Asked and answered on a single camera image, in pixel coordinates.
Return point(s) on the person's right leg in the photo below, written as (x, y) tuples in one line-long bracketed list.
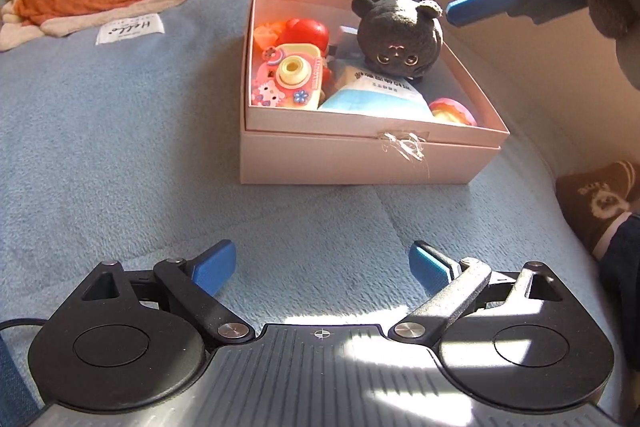
[(622, 277)]

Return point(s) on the black plush toy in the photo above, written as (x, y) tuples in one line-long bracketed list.
[(400, 37)]

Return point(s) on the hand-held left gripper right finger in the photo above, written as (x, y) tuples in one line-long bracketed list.
[(430, 264)]

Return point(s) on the person's leg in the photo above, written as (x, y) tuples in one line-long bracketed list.
[(10, 382), (622, 277)]

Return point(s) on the grey-blue fleece blanket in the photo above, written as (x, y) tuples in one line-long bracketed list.
[(125, 157)]

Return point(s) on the pink toy camera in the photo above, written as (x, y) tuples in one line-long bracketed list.
[(290, 77)]

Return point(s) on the beige cloth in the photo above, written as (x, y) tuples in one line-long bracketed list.
[(30, 32)]

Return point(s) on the blue white tissue packet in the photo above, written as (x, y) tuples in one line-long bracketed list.
[(375, 99)]

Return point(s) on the person's right forearm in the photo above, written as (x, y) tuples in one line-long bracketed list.
[(615, 7)]

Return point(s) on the white cloth label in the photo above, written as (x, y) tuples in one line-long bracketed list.
[(130, 28)]

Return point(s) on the brown patterned sock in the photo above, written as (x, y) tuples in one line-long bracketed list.
[(595, 202)]

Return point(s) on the pink yellow cup toy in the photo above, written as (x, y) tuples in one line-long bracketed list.
[(452, 112)]

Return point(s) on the person's left leg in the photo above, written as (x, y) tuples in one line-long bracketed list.
[(10, 382)]

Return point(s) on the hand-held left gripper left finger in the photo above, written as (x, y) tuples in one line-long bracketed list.
[(215, 264)]

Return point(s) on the pink cardboard box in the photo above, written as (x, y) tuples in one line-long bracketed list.
[(350, 157)]

